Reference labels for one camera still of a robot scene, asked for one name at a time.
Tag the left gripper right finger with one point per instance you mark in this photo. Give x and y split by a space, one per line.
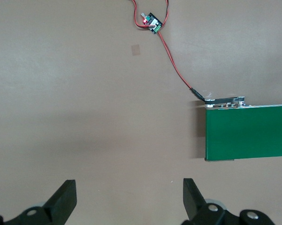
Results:
194 206

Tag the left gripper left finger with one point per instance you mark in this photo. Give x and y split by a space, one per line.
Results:
58 206

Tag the green conveyor belt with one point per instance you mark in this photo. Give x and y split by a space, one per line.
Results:
248 131

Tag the clear tape patch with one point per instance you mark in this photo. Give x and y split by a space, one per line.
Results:
136 50

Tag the small motor controller board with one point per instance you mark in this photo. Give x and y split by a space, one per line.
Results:
152 22

